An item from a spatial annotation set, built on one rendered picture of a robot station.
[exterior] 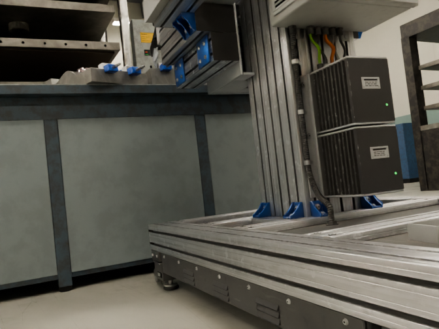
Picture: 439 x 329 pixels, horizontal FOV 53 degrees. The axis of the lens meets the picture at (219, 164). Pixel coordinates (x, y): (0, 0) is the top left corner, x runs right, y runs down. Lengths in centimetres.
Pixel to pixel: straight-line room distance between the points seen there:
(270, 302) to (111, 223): 109
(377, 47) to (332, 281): 932
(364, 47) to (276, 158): 889
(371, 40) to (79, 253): 885
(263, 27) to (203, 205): 89
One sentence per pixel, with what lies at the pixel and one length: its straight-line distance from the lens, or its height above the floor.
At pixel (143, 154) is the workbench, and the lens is 190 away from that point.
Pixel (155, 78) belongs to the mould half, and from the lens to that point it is 200.
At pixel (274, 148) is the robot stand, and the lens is 135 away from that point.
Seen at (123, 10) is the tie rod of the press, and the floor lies 147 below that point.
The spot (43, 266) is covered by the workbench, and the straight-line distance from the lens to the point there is 183.
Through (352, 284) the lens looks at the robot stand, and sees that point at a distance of 66.
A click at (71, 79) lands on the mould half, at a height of 85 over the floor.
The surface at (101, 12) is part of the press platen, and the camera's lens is 297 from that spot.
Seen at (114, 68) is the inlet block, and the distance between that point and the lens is 184.
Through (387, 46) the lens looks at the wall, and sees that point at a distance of 976.
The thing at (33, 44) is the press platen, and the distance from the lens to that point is 280.
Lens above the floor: 34
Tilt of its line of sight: 3 degrees up
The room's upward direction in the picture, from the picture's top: 6 degrees counter-clockwise
